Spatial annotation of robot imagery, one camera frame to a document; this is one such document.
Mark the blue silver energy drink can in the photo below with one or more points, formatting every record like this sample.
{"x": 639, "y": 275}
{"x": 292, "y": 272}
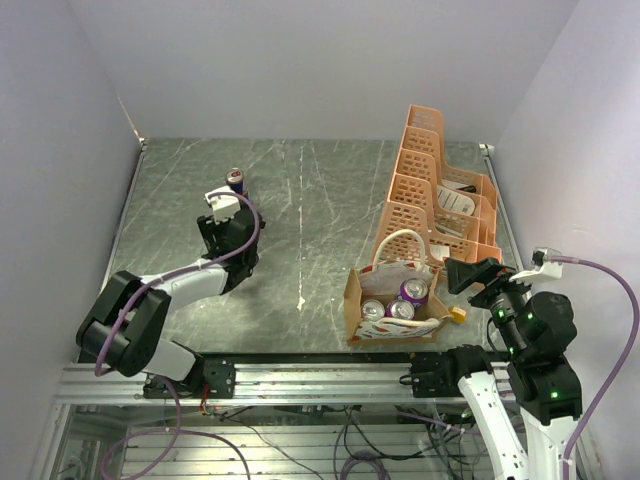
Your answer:
{"x": 235, "y": 179}

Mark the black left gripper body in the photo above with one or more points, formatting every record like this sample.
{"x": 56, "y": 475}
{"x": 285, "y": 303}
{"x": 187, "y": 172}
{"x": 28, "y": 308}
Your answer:
{"x": 207, "y": 227}

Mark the white label packet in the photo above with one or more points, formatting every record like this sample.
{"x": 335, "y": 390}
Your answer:
{"x": 454, "y": 201}

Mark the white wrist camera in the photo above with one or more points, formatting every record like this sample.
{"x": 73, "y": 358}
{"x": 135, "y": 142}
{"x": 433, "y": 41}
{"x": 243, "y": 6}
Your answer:
{"x": 223, "y": 203}
{"x": 543, "y": 268}

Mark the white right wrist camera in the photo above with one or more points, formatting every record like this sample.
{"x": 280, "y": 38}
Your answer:
{"x": 543, "y": 268}

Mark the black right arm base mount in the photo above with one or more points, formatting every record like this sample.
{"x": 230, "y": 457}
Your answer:
{"x": 436, "y": 374}

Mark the white paper card box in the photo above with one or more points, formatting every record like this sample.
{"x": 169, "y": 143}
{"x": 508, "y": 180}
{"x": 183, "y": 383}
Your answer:
{"x": 439, "y": 252}

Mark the purple Fanta can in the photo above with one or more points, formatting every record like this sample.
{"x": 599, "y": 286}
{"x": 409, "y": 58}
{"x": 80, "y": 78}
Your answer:
{"x": 414, "y": 291}

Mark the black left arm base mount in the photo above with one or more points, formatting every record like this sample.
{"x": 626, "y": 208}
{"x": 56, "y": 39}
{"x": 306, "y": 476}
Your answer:
{"x": 212, "y": 379}

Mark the peach plastic file organizer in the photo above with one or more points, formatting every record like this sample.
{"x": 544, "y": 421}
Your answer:
{"x": 411, "y": 201}

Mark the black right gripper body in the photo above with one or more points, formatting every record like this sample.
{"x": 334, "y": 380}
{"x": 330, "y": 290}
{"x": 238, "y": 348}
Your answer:
{"x": 502, "y": 295}

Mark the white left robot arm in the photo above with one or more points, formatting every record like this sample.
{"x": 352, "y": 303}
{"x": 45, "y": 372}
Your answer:
{"x": 123, "y": 328}

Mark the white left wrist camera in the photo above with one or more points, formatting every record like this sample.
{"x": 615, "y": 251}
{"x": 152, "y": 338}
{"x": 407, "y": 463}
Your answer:
{"x": 223, "y": 203}

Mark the watermelon print canvas bag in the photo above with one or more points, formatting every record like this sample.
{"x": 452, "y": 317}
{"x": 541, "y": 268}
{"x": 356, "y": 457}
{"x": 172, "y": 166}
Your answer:
{"x": 381, "y": 280}

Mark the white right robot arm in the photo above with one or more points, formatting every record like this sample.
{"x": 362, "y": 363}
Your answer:
{"x": 536, "y": 329}

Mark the silver top soda can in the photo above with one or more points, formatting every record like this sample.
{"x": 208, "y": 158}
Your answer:
{"x": 372, "y": 310}

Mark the aluminium mounting rail frame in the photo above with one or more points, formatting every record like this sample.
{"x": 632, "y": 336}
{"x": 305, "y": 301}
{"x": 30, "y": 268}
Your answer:
{"x": 262, "y": 384}

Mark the yellow tag block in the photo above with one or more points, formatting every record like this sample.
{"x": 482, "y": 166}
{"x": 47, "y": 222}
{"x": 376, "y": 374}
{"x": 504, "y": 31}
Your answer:
{"x": 457, "y": 314}

